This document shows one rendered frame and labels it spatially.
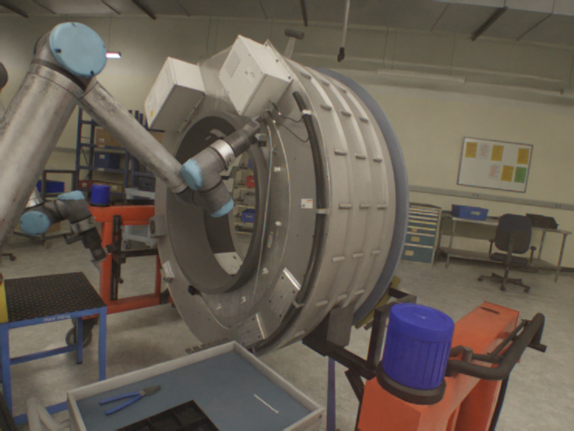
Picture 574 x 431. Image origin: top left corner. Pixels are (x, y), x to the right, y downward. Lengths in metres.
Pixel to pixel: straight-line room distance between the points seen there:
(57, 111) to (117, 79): 7.46
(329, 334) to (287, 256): 0.37
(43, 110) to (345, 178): 0.84
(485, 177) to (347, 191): 6.19
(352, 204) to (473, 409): 0.82
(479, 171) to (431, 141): 1.08
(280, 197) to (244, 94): 0.38
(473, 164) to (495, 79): 1.64
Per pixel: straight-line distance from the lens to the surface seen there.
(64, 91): 0.87
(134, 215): 2.58
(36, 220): 1.45
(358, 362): 1.39
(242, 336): 1.46
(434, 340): 0.63
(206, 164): 1.07
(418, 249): 5.97
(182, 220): 1.92
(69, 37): 0.88
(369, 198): 1.23
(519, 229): 5.48
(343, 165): 1.14
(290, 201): 1.16
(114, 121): 1.07
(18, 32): 10.28
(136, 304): 2.77
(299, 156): 1.14
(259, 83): 1.18
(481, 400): 1.40
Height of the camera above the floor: 1.34
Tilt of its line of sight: 6 degrees down
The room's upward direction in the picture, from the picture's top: 6 degrees clockwise
